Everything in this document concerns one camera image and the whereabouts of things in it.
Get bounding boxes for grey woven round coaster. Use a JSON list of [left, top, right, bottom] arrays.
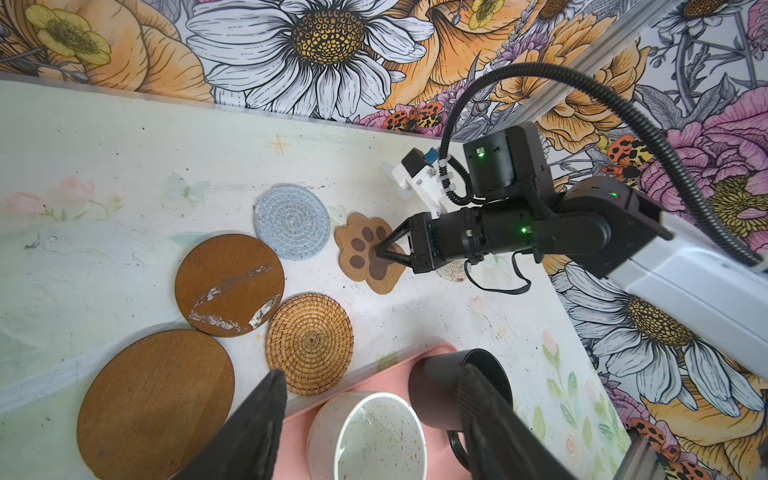
[[253, 184, 331, 261]]

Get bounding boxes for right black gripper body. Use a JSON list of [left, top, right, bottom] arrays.
[[406, 213, 444, 274]]

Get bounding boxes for black mug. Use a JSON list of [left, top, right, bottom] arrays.
[[408, 348, 513, 470]]

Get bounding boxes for beige woven small coaster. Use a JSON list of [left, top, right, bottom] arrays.
[[436, 260, 467, 283]]

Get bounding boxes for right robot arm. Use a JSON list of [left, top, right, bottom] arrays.
[[376, 123, 767, 376]]

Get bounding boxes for brown paw shaped coaster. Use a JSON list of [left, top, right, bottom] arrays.
[[334, 212, 405, 295]]

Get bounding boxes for tan rattan round coaster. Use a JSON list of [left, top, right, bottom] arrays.
[[266, 293, 354, 396]]

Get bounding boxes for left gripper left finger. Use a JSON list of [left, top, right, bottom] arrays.
[[173, 369, 287, 480]]

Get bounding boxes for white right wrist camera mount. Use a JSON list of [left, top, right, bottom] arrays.
[[390, 148, 448, 219]]

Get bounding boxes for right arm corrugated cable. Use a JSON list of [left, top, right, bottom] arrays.
[[437, 61, 766, 268]]

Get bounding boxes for pink silicone tray mat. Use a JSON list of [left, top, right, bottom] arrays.
[[273, 343, 471, 479]]

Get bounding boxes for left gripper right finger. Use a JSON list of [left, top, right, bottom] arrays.
[[458, 365, 574, 480]]

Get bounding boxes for large plain wooden coaster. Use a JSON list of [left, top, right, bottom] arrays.
[[77, 330, 235, 479]]

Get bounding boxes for white speckled mug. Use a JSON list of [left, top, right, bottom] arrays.
[[306, 391, 428, 480]]

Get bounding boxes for scratched dark wooden coaster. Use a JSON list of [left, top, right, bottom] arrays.
[[174, 234, 285, 337]]

